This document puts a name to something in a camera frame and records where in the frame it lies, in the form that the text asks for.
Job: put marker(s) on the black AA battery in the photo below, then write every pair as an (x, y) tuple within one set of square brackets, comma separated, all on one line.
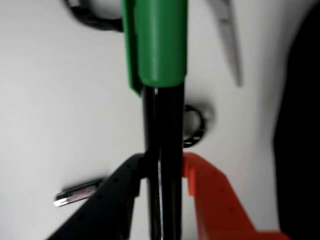
[(75, 195)]

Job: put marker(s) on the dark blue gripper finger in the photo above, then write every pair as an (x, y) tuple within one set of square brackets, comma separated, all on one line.
[(107, 210)]

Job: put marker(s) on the green and black marker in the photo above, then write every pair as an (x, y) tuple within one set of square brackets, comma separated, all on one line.
[(162, 50)]

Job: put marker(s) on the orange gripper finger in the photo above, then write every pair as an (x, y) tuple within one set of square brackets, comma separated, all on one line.
[(215, 205)]

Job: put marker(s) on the black fabric bag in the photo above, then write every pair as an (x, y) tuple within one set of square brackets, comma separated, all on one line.
[(300, 125)]

